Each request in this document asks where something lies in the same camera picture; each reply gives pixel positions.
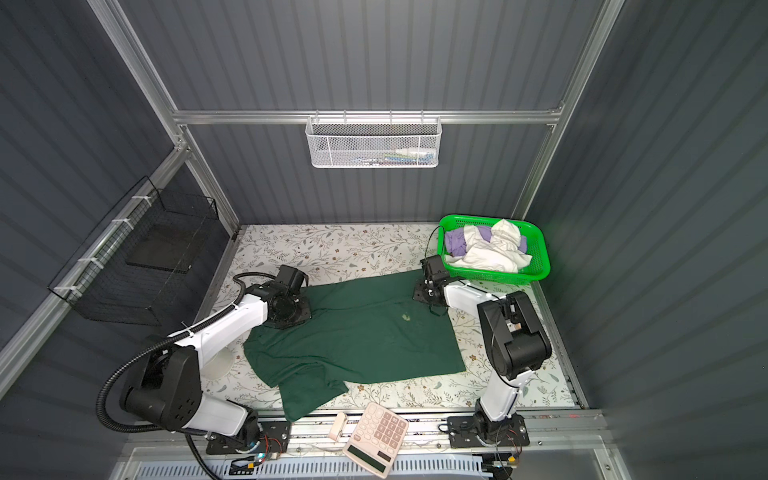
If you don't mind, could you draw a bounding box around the green plastic laundry basket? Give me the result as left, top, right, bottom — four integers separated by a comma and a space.
437, 215, 551, 285

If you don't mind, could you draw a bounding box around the dark green t shirt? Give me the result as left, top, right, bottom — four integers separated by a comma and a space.
243, 270, 465, 421

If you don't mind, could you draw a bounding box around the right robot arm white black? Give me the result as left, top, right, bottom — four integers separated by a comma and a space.
413, 255, 552, 451

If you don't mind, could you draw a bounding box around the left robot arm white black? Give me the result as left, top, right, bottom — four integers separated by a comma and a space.
119, 265, 311, 445

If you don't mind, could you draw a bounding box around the purple t shirt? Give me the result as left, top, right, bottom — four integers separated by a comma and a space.
444, 225, 528, 257

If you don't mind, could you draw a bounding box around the floral table mat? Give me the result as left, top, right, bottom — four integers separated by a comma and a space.
202, 223, 577, 412

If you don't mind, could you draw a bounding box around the white t shirt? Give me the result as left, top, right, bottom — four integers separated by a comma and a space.
446, 220, 533, 273

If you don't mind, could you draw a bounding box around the white pen cup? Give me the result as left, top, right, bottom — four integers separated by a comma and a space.
201, 347, 236, 380

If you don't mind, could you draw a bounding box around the small white eraser block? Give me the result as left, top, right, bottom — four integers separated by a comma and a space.
328, 412, 348, 442

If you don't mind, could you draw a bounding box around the white bottle in basket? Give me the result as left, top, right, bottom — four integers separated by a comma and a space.
395, 147, 437, 161

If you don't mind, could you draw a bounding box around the pink white calculator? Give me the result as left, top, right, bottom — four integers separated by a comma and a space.
342, 402, 409, 479

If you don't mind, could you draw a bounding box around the black corrugated cable hose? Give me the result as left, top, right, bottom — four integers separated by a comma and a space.
95, 271, 280, 480

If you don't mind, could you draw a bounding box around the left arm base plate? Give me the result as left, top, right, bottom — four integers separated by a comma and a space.
205, 420, 292, 455

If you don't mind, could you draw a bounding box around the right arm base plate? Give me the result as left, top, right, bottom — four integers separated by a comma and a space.
438, 413, 530, 449

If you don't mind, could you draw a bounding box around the black wire wall basket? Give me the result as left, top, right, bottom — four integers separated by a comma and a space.
48, 183, 220, 328

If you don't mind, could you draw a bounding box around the white wire wall basket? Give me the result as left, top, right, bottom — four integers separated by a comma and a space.
305, 118, 443, 169

